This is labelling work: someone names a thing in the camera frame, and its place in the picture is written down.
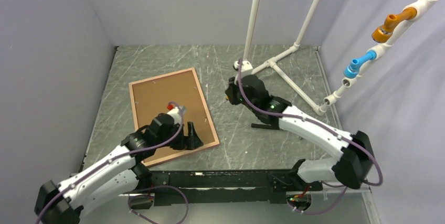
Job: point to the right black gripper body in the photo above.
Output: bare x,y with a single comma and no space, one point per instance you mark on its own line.
236,96

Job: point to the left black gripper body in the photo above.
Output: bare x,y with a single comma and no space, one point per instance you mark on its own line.
181,141

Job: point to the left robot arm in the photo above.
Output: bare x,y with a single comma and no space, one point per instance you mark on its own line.
121,171

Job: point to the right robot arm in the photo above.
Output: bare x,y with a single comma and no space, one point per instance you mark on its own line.
351,155

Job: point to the blue nozzle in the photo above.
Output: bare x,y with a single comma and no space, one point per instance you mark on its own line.
352,70

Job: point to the orange nozzle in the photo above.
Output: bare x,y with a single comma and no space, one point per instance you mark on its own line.
385,31

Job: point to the white PVC pipe stand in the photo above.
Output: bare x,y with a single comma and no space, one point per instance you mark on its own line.
342,28

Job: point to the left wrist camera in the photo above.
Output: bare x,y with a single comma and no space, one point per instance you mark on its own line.
176,111

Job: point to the black handled hammer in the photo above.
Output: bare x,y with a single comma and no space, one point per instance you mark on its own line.
264,126

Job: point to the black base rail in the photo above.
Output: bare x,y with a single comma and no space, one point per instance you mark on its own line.
223,186

